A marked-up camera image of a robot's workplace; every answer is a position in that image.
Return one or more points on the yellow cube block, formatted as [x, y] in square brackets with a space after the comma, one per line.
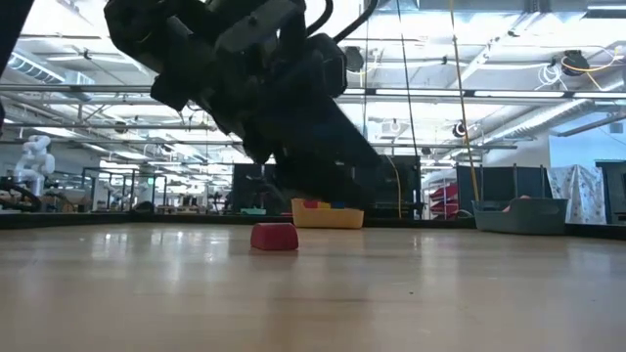
[324, 205]

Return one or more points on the red cube block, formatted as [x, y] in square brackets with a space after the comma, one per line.
[310, 203]

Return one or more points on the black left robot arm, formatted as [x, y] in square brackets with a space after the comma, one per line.
[147, 24]

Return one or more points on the black partition panel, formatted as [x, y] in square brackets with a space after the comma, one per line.
[249, 188]
[396, 186]

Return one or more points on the teal plastic bin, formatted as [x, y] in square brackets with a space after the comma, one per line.
[518, 216]

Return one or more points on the dark cabinet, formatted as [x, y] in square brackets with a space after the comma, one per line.
[613, 190]

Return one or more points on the yellow plastic bin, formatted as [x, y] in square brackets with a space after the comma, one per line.
[328, 218]

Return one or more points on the black perforated equipment case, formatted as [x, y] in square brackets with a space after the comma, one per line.
[499, 183]

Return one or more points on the overhead bar with light strips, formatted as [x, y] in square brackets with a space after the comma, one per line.
[440, 93]

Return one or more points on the black aluminium table frame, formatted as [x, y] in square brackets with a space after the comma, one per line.
[98, 219]

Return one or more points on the white robot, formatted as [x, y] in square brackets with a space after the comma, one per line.
[35, 161]

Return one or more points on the small teal background object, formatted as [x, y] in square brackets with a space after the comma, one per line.
[253, 211]

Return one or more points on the red half-round block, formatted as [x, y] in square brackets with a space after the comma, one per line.
[274, 237]

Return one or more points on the black metal frame rig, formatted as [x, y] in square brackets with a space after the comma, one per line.
[124, 171]

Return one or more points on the blue cube block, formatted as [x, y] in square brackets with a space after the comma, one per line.
[337, 205]

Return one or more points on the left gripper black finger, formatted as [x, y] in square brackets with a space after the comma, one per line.
[337, 132]
[323, 183]

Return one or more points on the patterned white cloth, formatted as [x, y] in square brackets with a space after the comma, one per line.
[577, 193]

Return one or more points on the red shelving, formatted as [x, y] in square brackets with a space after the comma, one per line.
[445, 200]

